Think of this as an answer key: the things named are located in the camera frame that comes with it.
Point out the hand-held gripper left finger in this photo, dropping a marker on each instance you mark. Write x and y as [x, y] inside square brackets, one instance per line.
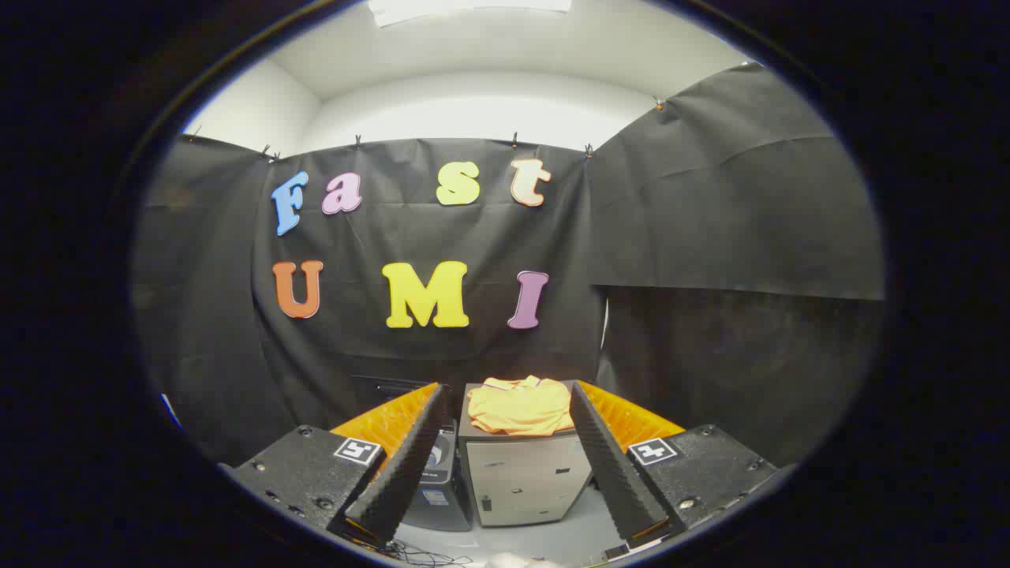
[410, 465]

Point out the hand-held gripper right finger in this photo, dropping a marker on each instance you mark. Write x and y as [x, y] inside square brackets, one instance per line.
[611, 465]

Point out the dark grey washing machine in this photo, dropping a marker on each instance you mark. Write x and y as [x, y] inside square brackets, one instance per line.
[442, 493]

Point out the orange polo shirt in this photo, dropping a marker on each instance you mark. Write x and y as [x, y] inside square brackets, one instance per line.
[521, 406]

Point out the white cabinet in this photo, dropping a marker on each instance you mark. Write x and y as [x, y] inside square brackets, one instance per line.
[521, 477]

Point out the black backdrop cloth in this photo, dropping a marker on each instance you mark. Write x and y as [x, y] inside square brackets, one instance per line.
[710, 205]

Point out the ceiling light panel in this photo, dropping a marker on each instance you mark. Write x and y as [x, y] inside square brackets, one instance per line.
[465, 8]

